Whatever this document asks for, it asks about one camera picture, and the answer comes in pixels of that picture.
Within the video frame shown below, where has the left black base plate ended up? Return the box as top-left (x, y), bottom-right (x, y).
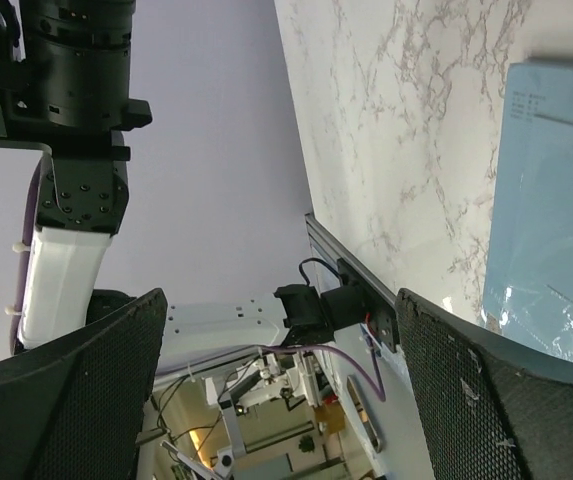
top-left (337, 258), bottom-right (400, 353)

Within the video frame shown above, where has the aluminium mounting rail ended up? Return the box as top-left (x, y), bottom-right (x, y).
top-left (305, 213), bottom-right (396, 307)

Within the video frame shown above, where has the light blue thin book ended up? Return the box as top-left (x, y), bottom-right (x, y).
top-left (480, 62), bottom-right (573, 362)

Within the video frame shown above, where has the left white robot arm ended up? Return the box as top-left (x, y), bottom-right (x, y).
top-left (0, 1), bottom-right (366, 380)

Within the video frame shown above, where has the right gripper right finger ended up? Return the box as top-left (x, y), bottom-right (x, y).
top-left (395, 289), bottom-right (573, 479)

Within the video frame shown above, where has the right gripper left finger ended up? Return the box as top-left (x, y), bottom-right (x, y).
top-left (0, 288), bottom-right (167, 479)

